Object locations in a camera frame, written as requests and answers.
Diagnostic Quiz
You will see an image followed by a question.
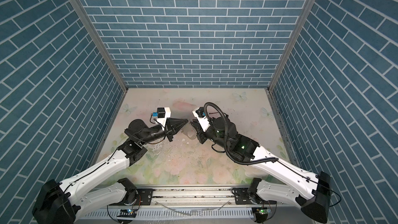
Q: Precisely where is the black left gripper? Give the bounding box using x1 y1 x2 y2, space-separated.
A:
138 119 187 147

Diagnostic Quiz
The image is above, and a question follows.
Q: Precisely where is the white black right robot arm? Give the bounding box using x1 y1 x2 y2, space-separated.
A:
190 117 331 224

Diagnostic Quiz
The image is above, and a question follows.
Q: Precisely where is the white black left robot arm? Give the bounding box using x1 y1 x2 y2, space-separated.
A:
32 118 189 224

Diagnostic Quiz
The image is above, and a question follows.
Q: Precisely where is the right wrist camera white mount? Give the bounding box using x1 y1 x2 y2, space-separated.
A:
192 107 210 131

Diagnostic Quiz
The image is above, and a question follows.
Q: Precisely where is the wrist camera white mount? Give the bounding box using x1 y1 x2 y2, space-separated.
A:
192 107 210 131
151 107 171 129

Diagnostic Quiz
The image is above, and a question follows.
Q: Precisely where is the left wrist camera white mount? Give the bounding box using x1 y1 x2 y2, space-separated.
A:
151 107 171 129

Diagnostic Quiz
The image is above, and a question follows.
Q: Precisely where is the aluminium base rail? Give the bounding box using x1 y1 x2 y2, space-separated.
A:
137 185 276 207

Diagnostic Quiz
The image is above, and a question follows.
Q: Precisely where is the black corrugated cable hose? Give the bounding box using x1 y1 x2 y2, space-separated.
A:
203 102 279 166

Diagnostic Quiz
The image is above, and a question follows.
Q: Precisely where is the white slotted cable duct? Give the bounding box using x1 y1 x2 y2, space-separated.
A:
82 206 254 220

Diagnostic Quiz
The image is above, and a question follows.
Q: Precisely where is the aluminium corner post right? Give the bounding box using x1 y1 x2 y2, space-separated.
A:
268 0 315 92

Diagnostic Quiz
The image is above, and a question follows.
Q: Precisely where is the aluminium corner post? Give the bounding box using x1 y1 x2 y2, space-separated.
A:
268 0 315 92
69 0 128 93

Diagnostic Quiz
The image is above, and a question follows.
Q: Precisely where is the aluminium corner post left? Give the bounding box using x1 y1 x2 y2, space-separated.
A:
69 0 128 93

